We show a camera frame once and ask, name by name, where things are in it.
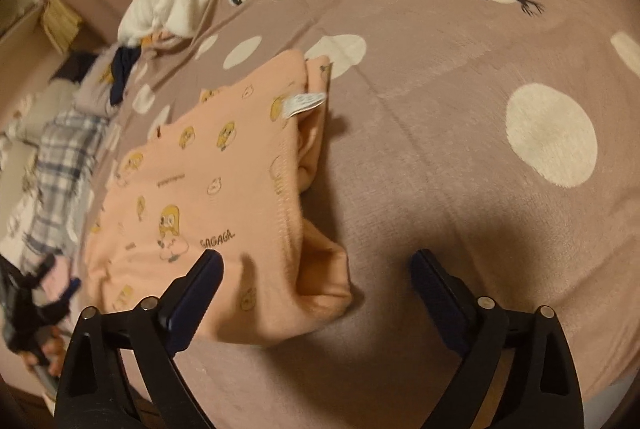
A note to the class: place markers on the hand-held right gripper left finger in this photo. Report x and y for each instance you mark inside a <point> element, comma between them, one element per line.
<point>197,294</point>

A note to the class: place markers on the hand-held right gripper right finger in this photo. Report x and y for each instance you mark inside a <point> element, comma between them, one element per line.
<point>440,294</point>

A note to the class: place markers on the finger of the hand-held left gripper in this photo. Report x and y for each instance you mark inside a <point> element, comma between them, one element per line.
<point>72,291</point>

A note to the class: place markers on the peach printed baby garment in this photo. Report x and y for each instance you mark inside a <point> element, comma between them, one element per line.
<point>225,209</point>

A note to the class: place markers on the white folded clothes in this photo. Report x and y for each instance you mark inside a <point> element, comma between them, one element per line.
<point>20,131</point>

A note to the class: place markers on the person's left hand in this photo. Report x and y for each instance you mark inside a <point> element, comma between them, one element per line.
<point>47,351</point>

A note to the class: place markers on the pink folded cloth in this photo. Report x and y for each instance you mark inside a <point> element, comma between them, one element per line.
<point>56,276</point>

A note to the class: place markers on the plaid pillow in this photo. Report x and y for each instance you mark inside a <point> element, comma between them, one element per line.
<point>65,164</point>

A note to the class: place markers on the brown polka dot blanket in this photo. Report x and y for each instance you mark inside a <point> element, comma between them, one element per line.
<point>450,134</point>

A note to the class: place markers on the grey pillow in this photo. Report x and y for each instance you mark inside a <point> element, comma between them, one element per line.
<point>95,91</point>

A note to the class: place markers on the black cloth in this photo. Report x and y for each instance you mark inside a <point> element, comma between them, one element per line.
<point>75,66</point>

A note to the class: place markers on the navy cloth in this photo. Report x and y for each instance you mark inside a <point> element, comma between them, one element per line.
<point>122,71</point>

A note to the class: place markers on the wicker basket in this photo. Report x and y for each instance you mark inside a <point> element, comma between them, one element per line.
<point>61,21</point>

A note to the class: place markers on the white wall shelf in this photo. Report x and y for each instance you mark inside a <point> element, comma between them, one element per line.
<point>20,16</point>

